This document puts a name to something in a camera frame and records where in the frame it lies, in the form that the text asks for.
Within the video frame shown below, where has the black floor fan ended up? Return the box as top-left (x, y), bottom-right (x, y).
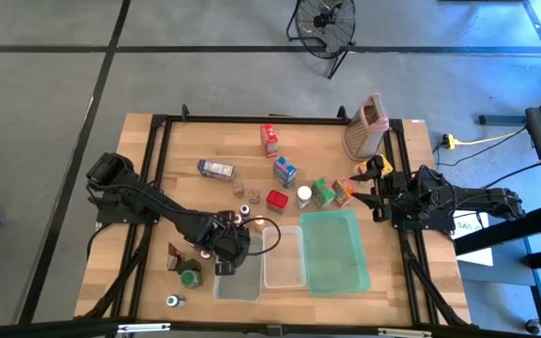
top-left (286, 0), bottom-right (357, 80)

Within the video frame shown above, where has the blue Rice Krispies cereal box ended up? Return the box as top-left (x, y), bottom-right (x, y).
top-left (272, 156), bottom-right (299, 190)

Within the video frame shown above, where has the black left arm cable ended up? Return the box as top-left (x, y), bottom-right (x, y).
top-left (240, 216), bottom-right (283, 257)

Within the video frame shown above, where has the red-lidded spice tin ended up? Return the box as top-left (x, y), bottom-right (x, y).
top-left (265, 189), bottom-right (290, 215)

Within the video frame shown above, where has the grey desk foot bar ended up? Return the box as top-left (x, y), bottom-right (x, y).
top-left (479, 114), bottom-right (529, 127)

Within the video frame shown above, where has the metal box grater pink handle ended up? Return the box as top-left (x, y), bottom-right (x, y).
top-left (342, 92), bottom-right (391, 161)

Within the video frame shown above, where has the yellow power cord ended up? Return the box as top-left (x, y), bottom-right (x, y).
top-left (453, 126), bottom-right (529, 146)

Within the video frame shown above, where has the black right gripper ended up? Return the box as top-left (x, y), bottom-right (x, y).
top-left (348, 157), bottom-right (412, 222)

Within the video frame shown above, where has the black aluminium table frame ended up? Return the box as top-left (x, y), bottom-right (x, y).
top-left (73, 103), bottom-right (472, 330)

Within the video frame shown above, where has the black power cable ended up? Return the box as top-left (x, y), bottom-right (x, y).
top-left (480, 154), bottom-right (541, 190)

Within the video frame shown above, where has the yellow Corn Pops cereal box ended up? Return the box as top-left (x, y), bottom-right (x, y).
top-left (352, 153), bottom-right (394, 183)

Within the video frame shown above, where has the teal plastic bin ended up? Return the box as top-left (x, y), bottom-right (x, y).
top-left (299, 208), bottom-right (372, 297)

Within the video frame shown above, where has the white plastic bin with handles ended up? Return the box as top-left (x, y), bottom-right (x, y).
top-left (212, 233), bottom-right (265, 302)

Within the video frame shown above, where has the red Froot Loops cereal box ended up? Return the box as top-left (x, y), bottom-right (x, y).
top-left (259, 123), bottom-right (280, 159)

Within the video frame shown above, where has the green-lidded spice jar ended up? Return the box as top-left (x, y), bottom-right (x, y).
top-left (176, 258), bottom-right (204, 290)

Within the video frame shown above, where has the clear plastic bin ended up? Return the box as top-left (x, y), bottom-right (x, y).
top-left (262, 225), bottom-right (308, 289)

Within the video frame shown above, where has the white-lidded glass spice jar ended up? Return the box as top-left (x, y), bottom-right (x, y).
top-left (294, 185), bottom-right (314, 210)

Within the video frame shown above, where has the brown packet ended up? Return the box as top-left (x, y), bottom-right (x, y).
top-left (165, 242), bottom-right (186, 272)

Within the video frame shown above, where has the green Kellogg's cereal box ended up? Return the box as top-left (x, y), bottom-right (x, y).
top-left (310, 177), bottom-right (336, 210)

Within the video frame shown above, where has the black camera rig beam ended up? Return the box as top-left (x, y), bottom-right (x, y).
top-left (0, 316), bottom-right (541, 338)

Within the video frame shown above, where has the white printed paper sheet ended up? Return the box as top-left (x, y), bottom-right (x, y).
top-left (452, 209), bottom-right (494, 268)

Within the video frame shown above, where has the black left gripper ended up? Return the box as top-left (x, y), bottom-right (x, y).
top-left (190, 210), bottom-right (253, 277)

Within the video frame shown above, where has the orange cereal box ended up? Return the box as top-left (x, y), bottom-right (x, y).
top-left (331, 176), bottom-right (359, 208)

